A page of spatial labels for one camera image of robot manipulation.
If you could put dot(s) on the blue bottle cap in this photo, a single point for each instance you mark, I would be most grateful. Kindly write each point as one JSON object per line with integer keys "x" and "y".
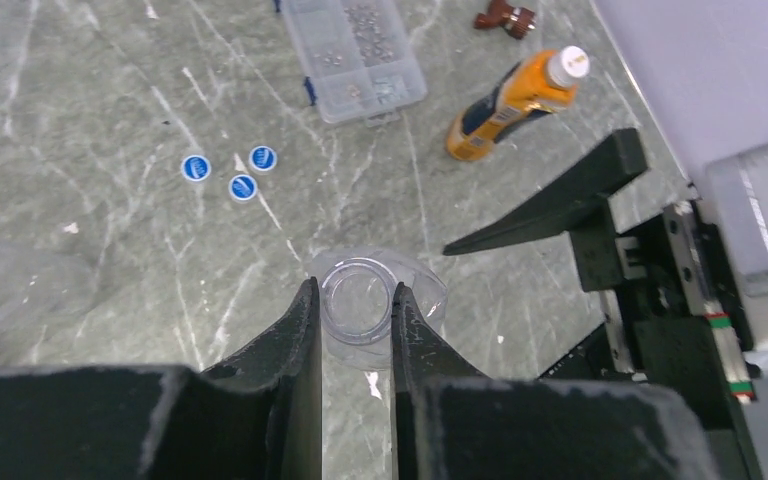
{"x": 195, "y": 168}
{"x": 243, "y": 188}
{"x": 262, "y": 159}

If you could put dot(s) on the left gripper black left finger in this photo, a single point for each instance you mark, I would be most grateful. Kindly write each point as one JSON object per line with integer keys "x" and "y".
{"x": 256, "y": 414}

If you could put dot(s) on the orange juice bottle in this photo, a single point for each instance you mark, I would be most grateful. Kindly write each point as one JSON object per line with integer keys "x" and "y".
{"x": 523, "y": 95}

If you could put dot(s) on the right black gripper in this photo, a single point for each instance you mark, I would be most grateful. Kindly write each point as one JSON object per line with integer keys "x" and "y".
{"x": 671, "y": 316}

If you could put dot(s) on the clear plastic bottle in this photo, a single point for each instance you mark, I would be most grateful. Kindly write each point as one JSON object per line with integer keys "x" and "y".
{"x": 356, "y": 289}
{"x": 39, "y": 284}

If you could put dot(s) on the white bottle cap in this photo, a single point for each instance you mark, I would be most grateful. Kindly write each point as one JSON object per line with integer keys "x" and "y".
{"x": 567, "y": 67}

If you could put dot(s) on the brown pipe fitting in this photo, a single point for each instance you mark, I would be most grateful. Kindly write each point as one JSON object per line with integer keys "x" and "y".
{"x": 516, "y": 21}

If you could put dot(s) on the clear plastic screw box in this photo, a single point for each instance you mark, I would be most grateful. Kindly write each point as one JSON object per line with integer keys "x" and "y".
{"x": 356, "y": 57}

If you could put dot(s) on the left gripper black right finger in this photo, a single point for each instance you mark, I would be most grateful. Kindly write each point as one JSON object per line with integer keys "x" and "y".
{"x": 451, "y": 421}

